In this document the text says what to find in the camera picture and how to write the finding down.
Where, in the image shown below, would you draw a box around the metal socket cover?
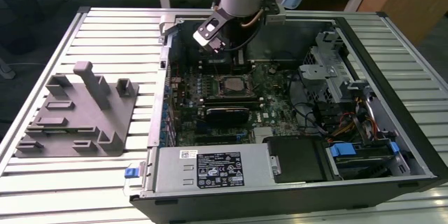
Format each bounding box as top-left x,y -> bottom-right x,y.
247,62 -> 269,90

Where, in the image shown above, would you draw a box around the silver-topped CPU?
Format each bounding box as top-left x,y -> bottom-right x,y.
223,76 -> 247,91

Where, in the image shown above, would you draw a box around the CPU socket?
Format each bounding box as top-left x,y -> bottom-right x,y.
217,74 -> 255,98

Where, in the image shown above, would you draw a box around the RAM slot with white latches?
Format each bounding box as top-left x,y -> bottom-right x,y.
199,60 -> 255,65
199,66 -> 255,70

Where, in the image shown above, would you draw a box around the black RAM slot row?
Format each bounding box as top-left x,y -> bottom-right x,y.
201,97 -> 263,108

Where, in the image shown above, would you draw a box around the silver disk bay cage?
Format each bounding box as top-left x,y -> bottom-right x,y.
297,31 -> 352,104

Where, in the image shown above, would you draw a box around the black graphics card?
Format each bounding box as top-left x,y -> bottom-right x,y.
204,106 -> 251,127

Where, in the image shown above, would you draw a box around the green motherboard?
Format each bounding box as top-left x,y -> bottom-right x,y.
167,61 -> 317,147

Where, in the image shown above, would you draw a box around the small silver heatsink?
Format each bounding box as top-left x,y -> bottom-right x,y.
255,126 -> 275,138

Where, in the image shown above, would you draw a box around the black expansion slot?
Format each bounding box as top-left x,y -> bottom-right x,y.
193,134 -> 236,143

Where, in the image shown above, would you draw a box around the grey plastic parts rack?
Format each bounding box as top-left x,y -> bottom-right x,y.
13,61 -> 141,158

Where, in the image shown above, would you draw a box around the black plastic drive cover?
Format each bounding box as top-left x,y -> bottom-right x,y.
263,135 -> 343,184

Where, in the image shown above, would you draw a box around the wooden cabinet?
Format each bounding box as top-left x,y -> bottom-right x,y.
359,0 -> 448,45

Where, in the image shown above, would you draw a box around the blue disk carrier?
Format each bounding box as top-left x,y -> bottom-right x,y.
327,141 -> 400,162

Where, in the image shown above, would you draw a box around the silver power supply unit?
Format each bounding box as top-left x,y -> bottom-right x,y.
151,144 -> 281,196

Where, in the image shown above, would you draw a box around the blue case latch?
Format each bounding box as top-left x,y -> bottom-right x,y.
124,165 -> 139,179

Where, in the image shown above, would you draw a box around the black open PC case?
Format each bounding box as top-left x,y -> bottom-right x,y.
123,10 -> 448,224

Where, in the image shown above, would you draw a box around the grey floor stand foot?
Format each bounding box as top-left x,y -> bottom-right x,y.
0,57 -> 16,79

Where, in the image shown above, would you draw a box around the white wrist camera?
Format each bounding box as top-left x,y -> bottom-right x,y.
192,8 -> 232,54

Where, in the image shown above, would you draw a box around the small bracket-mounted wrist camera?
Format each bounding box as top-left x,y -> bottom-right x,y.
264,3 -> 287,25

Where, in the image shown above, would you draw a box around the coloured power wire bundle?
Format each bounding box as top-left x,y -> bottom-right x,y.
324,97 -> 383,143

